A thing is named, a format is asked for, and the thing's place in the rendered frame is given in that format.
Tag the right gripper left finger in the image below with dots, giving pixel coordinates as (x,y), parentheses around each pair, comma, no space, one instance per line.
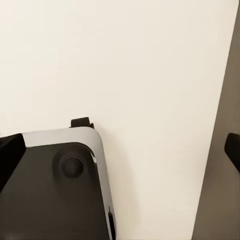
(12,149)

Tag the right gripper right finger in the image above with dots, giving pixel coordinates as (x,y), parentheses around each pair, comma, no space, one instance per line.
(232,149)

